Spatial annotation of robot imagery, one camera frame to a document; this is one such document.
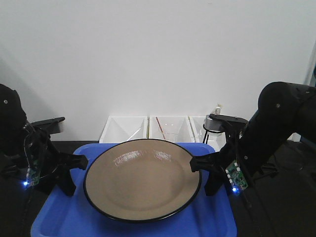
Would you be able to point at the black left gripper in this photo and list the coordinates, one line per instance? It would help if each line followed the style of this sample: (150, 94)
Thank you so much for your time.
(54, 165)

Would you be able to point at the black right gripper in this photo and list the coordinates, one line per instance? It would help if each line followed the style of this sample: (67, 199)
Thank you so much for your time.
(217, 163)

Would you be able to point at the beige plate with black rim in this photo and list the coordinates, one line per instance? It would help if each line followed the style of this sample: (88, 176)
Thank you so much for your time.
(141, 181)

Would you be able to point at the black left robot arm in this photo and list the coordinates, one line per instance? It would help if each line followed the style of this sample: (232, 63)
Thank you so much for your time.
(14, 125)

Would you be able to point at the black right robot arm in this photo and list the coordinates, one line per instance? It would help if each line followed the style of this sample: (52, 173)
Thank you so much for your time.
(283, 109)

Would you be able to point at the green right circuit board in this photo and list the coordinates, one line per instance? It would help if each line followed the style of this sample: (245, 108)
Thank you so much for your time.
(236, 177)

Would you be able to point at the green circuit board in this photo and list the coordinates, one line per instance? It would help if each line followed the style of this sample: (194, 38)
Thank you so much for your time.
(33, 174)
(236, 177)

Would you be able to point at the green left circuit board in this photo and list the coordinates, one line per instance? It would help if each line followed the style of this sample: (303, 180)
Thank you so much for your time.
(33, 174)

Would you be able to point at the right white storage bin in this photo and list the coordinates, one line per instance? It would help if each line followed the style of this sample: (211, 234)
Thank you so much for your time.
(197, 123)

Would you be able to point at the white storage bin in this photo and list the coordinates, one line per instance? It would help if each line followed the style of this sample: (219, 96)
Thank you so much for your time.
(119, 128)
(176, 129)
(197, 123)

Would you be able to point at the glass alcohol lamp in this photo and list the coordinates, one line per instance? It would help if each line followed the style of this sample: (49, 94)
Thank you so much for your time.
(217, 109)

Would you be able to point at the middle white storage bin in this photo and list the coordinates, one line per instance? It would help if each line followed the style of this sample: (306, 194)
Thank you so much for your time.
(176, 129)

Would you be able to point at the clear glass funnel beaker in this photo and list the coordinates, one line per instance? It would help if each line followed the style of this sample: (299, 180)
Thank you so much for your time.
(169, 131)

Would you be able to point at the left white storage bin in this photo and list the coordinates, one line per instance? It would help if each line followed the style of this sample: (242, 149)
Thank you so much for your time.
(119, 128)

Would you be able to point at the clear glass test tube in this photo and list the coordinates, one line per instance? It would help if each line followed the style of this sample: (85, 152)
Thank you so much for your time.
(133, 135)

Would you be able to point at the black wire tripod stand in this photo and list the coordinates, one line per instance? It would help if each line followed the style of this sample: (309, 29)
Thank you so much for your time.
(205, 135)

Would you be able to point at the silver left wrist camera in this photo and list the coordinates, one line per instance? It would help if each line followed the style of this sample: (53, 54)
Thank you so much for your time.
(51, 126)

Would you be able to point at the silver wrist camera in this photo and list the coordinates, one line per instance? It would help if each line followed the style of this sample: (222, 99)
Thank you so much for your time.
(222, 123)
(51, 126)

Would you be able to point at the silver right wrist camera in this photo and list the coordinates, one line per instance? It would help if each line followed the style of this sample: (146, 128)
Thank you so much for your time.
(222, 123)

